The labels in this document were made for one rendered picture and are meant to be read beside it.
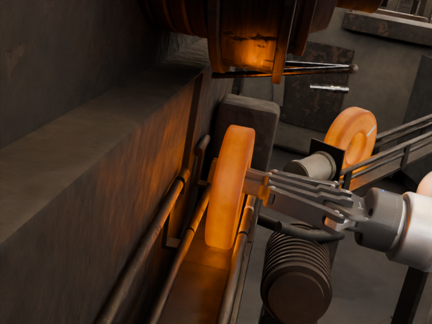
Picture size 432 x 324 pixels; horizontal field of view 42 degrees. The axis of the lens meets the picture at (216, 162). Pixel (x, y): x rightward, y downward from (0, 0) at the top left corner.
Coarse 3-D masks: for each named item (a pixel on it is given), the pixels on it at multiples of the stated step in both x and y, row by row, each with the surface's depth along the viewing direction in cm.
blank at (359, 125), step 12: (348, 108) 110; (360, 108) 112; (336, 120) 108; (348, 120) 107; (360, 120) 109; (372, 120) 113; (336, 132) 107; (348, 132) 108; (360, 132) 112; (372, 132) 115; (336, 144) 107; (348, 144) 109; (360, 144) 115; (372, 144) 117; (348, 156) 116; (360, 156) 115; (360, 168) 117
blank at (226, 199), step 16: (240, 128) 70; (224, 144) 67; (240, 144) 67; (224, 160) 65; (240, 160) 65; (224, 176) 65; (240, 176) 65; (224, 192) 65; (240, 192) 66; (208, 208) 65; (224, 208) 65; (240, 208) 76; (208, 224) 66; (224, 224) 66; (208, 240) 69; (224, 240) 68
